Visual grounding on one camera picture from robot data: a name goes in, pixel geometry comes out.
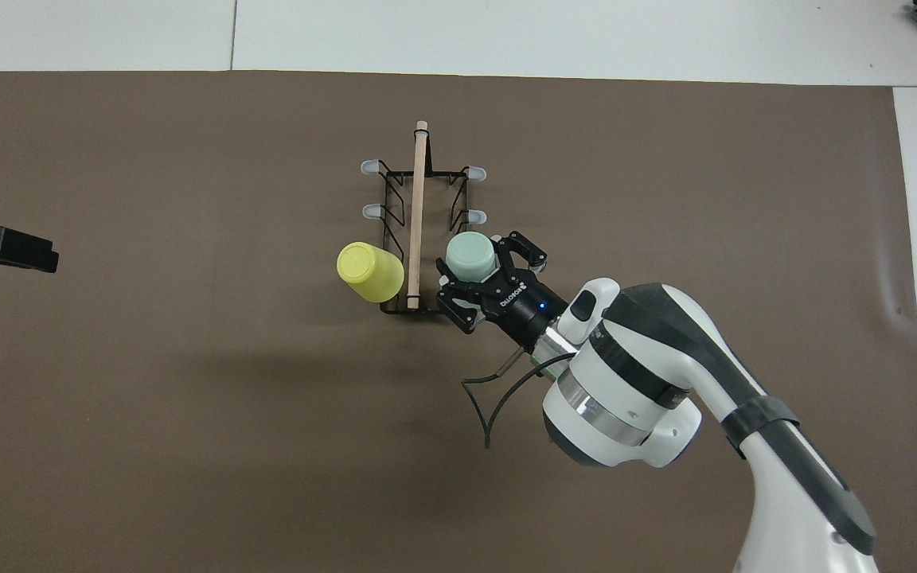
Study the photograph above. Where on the brown table mat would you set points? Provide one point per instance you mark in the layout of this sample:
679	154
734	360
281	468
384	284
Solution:
188	438

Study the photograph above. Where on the pale green plastic cup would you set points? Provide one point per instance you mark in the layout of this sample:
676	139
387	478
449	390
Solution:
470	256

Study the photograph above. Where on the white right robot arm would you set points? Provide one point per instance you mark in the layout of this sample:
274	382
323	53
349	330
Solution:
649	374

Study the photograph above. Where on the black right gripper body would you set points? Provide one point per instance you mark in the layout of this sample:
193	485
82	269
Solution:
526	306

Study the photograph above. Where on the yellow plastic cup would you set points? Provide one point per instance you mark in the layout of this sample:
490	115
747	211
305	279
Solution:
367	270

